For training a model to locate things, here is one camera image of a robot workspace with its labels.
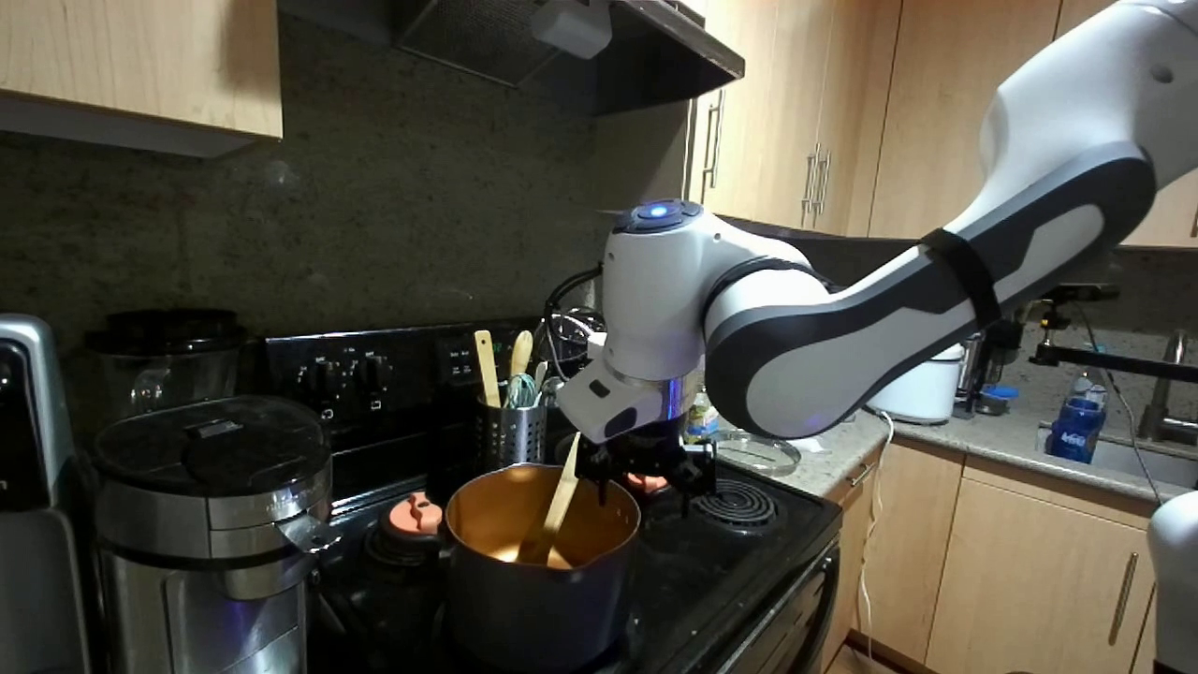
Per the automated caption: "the silver countertop appliance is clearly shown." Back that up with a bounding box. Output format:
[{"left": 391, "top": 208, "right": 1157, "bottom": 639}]
[{"left": 0, "top": 312, "right": 92, "bottom": 674}]

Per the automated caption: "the stainless steel pressure cooker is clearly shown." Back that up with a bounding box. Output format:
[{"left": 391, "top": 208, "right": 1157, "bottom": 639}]
[{"left": 86, "top": 394, "right": 343, "bottom": 674}]

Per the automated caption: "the black stereo camera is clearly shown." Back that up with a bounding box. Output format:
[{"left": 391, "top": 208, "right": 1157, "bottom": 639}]
[{"left": 1035, "top": 279, "right": 1123, "bottom": 307}]

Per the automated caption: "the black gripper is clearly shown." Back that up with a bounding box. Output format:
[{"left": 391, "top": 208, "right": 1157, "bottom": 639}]
[{"left": 583, "top": 415, "right": 719, "bottom": 507}]

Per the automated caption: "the black coil stove burner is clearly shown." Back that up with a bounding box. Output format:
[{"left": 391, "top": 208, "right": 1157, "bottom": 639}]
[{"left": 688, "top": 478, "right": 777, "bottom": 528}]

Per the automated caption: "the round wooden spoon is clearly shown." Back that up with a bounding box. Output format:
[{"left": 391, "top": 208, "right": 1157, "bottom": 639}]
[{"left": 503, "top": 324, "right": 539, "bottom": 387}]

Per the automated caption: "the dark pot with orange interior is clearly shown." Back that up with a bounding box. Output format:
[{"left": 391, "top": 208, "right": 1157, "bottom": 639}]
[{"left": 387, "top": 462, "right": 684, "bottom": 674}]

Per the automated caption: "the steel utensil holder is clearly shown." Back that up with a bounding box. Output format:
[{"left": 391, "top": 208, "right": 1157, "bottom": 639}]
[{"left": 477, "top": 399, "right": 553, "bottom": 475}]

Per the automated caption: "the light blue utensil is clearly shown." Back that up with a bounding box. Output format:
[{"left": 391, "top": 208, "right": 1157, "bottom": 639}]
[{"left": 503, "top": 367, "right": 553, "bottom": 410}]

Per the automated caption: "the black electric stove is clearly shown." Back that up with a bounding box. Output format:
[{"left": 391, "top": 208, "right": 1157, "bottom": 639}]
[{"left": 253, "top": 317, "right": 845, "bottom": 674}]

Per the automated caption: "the light wood base cabinet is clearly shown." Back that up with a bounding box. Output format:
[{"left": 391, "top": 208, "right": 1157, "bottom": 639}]
[{"left": 815, "top": 433, "right": 1184, "bottom": 674}]

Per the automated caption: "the metal sink faucet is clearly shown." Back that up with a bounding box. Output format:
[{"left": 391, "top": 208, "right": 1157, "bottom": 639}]
[{"left": 1138, "top": 329, "right": 1198, "bottom": 445}]

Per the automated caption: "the flat wooden spatula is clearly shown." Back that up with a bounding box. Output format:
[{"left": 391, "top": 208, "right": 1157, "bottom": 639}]
[{"left": 470, "top": 324, "right": 507, "bottom": 410}]

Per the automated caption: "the black camera clamp arm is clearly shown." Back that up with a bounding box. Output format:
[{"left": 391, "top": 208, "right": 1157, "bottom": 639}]
[{"left": 1031, "top": 342, "right": 1149, "bottom": 379}]

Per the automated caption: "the dark range hood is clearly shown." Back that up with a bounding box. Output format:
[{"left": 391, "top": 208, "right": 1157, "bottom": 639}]
[{"left": 280, "top": 0, "right": 750, "bottom": 120}]

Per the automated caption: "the clear glass lid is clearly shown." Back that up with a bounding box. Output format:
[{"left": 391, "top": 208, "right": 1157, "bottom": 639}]
[{"left": 715, "top": 430, "right": 805, "bottom": 478}]

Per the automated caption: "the white rice cooker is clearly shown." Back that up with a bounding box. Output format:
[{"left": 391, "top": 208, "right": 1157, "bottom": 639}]
[{"left": 874, "top": 342, "right": 968, "bottom": 428}]

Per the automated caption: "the blue lidded container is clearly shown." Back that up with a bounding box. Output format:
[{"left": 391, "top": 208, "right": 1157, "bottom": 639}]
[{"left": 973, "top": 379, "right": 1021, "bottom": 418}]

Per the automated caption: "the wooden spoon in pot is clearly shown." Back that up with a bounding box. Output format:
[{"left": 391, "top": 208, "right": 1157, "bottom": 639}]
[{"left": 498, "top": 428, "right": 588, "bottom": 573}]

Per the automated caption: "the grey hood light fixture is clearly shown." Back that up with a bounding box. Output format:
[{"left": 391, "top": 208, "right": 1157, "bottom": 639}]
[{"left": 532, "top": 0, "right": 618, "bottom": 65}]

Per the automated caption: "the light wood upper cabinet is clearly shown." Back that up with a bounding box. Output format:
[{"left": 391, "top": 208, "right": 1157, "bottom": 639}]
[
  {"left": 595, "top": 0, "right": 1198, "bottom": 256},
  {"left": 0, "top": 0, "right": 287, "bottom": 162}
]

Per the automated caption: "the black countertop appliance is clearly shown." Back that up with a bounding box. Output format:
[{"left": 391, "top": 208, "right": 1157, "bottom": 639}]
[{"left": 74, "top": 307, "right": 253, "bottom": 424}]

